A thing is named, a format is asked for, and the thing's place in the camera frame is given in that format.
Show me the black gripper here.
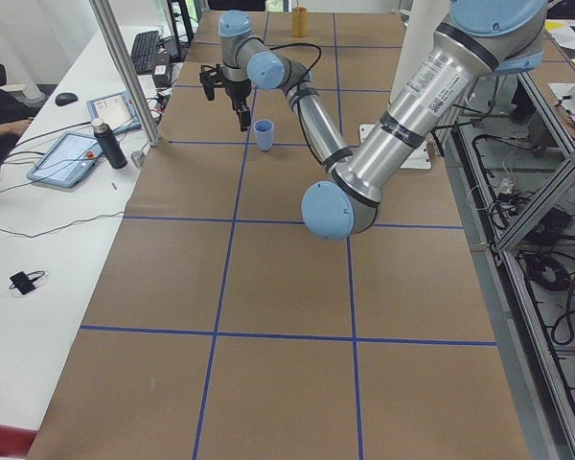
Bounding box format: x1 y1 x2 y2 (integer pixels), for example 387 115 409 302
223 79 250 132

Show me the light blue plastic cup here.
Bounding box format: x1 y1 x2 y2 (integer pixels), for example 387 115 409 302
253 119 274 151

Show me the tan bamboo cup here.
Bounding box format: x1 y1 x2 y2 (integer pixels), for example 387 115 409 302
291 6 308 38

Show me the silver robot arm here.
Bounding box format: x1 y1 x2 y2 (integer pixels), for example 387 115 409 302
217 1 547 241

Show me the black box on table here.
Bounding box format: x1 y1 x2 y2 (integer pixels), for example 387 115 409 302
152 52 173 88

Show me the small metal cylinder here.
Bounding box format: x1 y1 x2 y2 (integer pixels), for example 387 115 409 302
130 150 146 169

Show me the black keyboard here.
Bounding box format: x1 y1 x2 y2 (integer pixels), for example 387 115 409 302
130 30 160 75

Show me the blue teach pendant far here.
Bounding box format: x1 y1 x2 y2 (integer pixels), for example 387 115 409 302
86 91 141 134

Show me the blue teach pendant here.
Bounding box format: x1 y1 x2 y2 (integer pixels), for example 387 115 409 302
86 91 141 134
26 132 102 189

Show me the black water bottle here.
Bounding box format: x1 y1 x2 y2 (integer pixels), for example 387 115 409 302
91 118 127 169

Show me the blue teach pendant near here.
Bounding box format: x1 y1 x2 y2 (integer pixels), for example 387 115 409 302
26 132 102 189

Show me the black computer mouse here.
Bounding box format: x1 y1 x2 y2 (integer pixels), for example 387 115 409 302
55 92 79 106

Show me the small black device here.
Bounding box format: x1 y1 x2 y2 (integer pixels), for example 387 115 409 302
9 270 46 295

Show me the red object at corner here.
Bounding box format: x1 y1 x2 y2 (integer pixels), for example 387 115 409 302
0 425 37 459

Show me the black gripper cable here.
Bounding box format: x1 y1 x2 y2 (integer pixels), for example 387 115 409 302
267 42 324 159

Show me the black cable on white table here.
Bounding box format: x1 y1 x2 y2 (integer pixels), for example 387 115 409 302
0 210 126 240

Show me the aluminium frame post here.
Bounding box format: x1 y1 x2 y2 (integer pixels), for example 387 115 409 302
89 0 160 147

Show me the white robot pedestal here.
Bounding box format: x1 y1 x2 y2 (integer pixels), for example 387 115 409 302
350 1 448 180

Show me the aluminium side rail frame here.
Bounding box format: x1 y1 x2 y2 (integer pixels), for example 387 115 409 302
441 61 575 459

